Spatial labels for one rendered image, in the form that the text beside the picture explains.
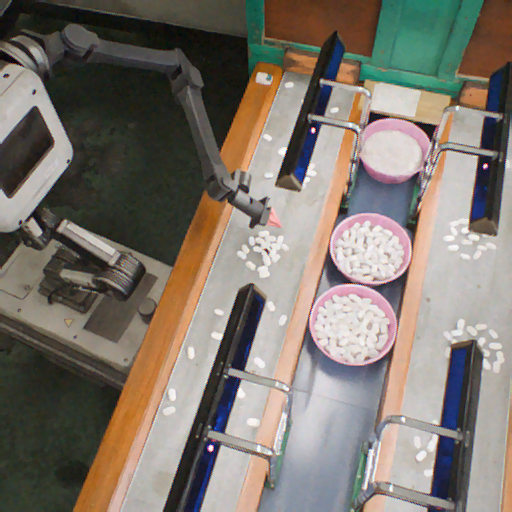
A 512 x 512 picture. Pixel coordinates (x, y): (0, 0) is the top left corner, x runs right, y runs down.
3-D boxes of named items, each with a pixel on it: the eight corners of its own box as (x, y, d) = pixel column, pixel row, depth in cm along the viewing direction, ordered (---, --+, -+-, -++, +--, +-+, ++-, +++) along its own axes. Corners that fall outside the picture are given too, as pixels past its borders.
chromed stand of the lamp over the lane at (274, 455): (211, 471, 169) (192, 439, 130) (232, 405, 178) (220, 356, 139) (274, 491, 166) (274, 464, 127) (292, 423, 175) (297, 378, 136)
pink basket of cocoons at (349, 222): (333, 298, 195) (336, 286, 186) (322, 230, 208) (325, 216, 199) (413, 292, 195) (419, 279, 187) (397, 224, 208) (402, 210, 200)
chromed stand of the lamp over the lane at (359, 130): (295, 203, 214) (301, 119, 175) (309, 161, 223) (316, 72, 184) (346, 214, 211) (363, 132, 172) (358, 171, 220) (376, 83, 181)
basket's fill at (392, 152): (354, 177, 218) (356, 168, 213) (366, 132, 228) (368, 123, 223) (414, 191, 214) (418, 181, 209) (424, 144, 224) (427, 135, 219)
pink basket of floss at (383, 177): (377, 201, 213) (382, 186, 205) (341, 150, 225) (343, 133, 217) (439, 174, 218) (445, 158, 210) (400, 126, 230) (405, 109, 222)
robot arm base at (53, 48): (24, 73, 160) (17, 30, 152) (43, 62, 166) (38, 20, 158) (49, 82, 158) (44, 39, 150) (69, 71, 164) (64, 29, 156)
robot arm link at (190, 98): (168, 85, 192) (185, 65, 185) (182, 87, 196) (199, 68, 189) (205, 203, 182) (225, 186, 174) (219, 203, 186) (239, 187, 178)
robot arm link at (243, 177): (205, 195, 182) (221, 182, 176) (212, 169, 189) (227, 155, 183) (235, 214, 188) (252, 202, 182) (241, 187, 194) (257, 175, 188)
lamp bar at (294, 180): (274, 187, 173) (274, 172, 166) (323, 45, 201) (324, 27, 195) (300, 193, 171) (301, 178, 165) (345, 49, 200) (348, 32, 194)
